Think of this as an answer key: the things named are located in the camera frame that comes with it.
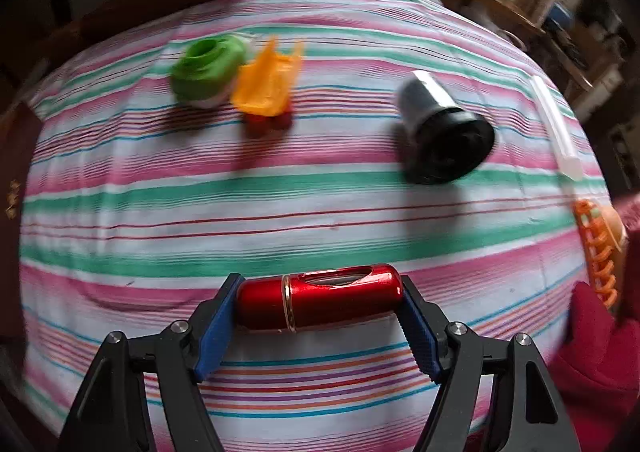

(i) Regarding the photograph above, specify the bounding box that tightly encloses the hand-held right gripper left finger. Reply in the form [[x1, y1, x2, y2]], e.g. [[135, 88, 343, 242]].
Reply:
[[57, 273, 246, 452]]

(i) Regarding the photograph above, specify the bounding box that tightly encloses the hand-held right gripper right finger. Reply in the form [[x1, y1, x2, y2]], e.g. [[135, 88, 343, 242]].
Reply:
[[400, 274, 583, 452]]

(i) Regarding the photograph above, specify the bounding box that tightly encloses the red metallic tube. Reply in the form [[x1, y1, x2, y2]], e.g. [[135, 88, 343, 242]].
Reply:
[[235, 263, 405, 331]]

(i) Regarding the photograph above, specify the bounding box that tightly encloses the black capped jar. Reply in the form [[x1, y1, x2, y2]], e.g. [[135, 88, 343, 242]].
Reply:
[[397, 70, 497, 185]]

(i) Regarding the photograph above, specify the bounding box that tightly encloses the orange plastic toy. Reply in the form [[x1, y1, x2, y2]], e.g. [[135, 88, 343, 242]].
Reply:
[[232, 36, 306, 135]]

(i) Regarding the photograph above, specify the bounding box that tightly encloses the green bottle cap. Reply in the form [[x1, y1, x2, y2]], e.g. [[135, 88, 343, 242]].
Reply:
[[170, 34, 251, 110]]

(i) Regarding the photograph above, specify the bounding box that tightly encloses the striped bedsheet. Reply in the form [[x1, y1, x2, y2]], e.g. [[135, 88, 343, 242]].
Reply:
[[17, 0, 616, 452]]

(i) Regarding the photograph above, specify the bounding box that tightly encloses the red cloth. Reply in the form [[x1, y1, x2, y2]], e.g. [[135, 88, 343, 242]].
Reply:
[[547, 192, 640, 452]]

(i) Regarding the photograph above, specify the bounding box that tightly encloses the orange plastic comb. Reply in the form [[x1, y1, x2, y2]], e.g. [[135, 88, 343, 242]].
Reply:
[[572, 199, 628, 307]]

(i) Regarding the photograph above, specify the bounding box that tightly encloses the clear plastic tube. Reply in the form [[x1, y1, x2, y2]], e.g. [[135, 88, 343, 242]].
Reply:
[[530, 76, 583, 180]]

